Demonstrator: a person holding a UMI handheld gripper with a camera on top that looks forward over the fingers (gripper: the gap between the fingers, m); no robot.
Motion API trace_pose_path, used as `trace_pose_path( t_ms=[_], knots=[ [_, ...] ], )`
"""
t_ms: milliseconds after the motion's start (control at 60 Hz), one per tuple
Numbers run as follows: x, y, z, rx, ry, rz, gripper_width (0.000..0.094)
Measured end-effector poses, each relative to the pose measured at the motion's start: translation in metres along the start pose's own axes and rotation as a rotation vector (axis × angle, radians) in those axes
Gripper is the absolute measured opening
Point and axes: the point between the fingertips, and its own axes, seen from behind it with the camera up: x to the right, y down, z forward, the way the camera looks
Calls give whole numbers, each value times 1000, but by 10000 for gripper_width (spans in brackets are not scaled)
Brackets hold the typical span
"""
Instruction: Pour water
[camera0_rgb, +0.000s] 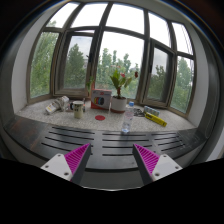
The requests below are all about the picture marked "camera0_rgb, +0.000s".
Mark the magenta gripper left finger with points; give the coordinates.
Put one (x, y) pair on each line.
(70, 166)

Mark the white potted green plant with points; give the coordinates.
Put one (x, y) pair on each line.
(118, 95)

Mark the bay window frame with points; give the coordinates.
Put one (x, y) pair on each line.
(133, 51)

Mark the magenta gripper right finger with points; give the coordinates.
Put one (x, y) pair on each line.
(152, 166)

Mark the cream ceramic mug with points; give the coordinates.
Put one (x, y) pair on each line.
(78, 109)

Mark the small blue-green packet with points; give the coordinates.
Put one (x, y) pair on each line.
(151, 111)

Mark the red and white box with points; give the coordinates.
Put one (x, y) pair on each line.
(100, 99)

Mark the yellow long box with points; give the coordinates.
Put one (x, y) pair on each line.
(155, 119)

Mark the red round coaster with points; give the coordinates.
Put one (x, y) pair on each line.
(100, 117)

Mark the clear plastic water bottle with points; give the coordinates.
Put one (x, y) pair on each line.
(128, 117)

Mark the crumpled white plastic package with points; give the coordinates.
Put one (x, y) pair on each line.
(58, 104)

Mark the dark slatted radiator cover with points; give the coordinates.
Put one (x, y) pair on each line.
(110, 150)

